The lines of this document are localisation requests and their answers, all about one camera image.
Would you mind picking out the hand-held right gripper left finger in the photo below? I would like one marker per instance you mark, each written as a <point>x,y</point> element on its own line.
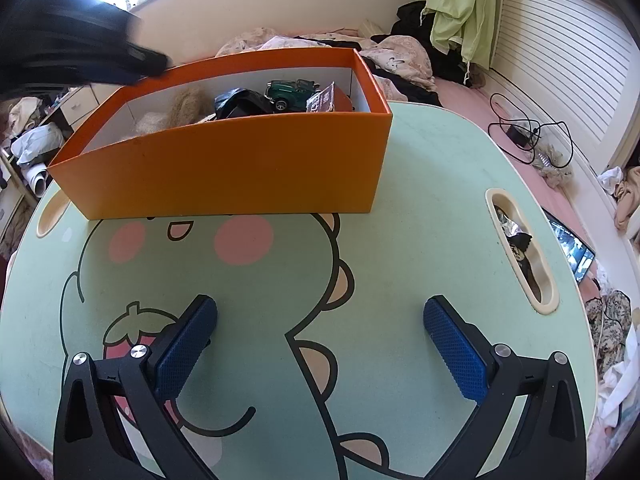
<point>185,347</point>

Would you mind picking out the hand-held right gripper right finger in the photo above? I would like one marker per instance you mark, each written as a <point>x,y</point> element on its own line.
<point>455,352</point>

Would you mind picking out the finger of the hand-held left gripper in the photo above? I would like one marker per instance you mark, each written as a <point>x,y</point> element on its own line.
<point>115,50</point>

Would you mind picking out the orange cardboard box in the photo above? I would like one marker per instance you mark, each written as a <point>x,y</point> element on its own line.
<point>225,170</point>

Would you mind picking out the green toy car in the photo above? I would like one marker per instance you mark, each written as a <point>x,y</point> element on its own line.
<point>287,91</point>

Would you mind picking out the dark brown plastic packet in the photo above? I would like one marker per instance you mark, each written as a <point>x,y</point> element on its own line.
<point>320,99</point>

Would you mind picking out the green cartoon desktop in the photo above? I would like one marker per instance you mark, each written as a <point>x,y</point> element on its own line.
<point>425,185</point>

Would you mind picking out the white drawer cabinet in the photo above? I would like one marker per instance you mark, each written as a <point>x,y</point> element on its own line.
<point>82,105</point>

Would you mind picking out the white clothes pile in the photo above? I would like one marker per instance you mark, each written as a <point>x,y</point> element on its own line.
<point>37,142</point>

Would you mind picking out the black snack packet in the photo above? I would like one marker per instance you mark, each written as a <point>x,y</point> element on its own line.
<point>517,255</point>

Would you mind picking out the silver foil wrapper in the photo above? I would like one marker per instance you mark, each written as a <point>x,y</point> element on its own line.
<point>505,220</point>

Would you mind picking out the floral cloth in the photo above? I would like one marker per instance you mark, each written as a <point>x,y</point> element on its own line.
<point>607,320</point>

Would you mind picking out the white cloth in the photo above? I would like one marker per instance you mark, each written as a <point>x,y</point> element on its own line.
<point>610,180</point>
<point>620,390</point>

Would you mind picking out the grey fluffy clump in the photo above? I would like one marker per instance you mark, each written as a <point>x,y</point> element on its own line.
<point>552,167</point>

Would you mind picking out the black charger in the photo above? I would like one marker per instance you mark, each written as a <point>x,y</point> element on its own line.
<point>520,136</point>

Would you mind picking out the beige garment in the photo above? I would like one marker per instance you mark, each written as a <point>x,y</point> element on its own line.
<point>627,200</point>

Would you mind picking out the pink bed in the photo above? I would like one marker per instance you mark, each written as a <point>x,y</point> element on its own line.
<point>465,105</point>

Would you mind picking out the black garment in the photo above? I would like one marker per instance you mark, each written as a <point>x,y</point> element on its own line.
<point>410,91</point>

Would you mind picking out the black clothes pile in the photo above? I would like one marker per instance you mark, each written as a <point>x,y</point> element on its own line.
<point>412,22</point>

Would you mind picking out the light green hanging garment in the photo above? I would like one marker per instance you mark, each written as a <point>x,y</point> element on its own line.
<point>460,10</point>

